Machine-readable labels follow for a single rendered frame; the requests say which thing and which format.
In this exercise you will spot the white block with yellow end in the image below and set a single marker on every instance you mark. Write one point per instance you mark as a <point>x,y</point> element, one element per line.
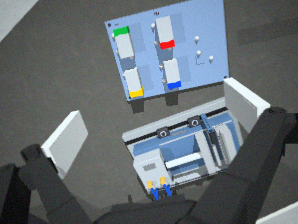
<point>134,82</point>

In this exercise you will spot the white block with red end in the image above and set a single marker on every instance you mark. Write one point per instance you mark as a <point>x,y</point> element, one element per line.
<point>165,33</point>

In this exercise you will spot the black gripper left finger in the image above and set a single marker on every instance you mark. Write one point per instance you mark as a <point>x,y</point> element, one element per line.
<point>16,184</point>

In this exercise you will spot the white block with green end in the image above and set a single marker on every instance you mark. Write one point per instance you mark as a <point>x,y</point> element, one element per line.
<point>124,42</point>

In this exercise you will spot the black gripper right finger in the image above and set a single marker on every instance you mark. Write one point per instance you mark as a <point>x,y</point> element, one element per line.
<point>236,196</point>

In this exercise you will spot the white block with blue end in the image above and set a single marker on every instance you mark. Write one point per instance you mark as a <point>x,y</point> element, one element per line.
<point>172,73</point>

